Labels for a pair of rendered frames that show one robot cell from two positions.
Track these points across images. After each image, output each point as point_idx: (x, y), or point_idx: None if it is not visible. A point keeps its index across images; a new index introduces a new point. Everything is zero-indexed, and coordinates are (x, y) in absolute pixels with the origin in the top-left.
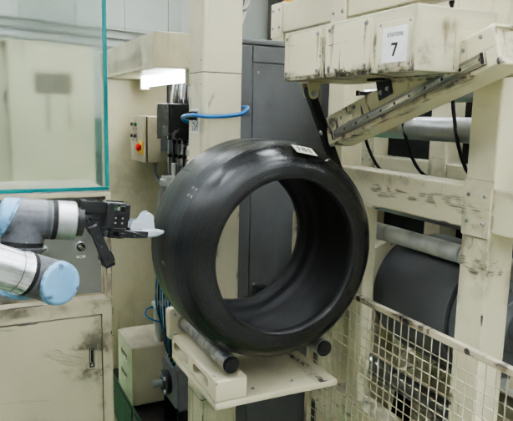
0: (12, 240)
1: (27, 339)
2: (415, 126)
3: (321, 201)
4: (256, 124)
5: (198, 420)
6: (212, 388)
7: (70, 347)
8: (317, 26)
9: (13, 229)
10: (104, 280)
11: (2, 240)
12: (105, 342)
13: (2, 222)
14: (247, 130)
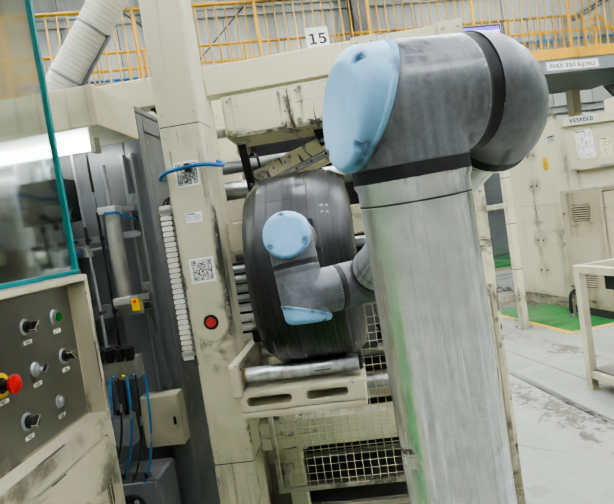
0: (312, 254)
1: (62, 503)
2: None
3: None
4: (156, 194)
5: (252, 485)
6: (358, 387)
7: (96, 492)
8: (274, 88)
9: (310, 241)
10: (92, 392)
11: (300, 258)
12: (116, 471)
13: (308, 233)
14: (154, 199)
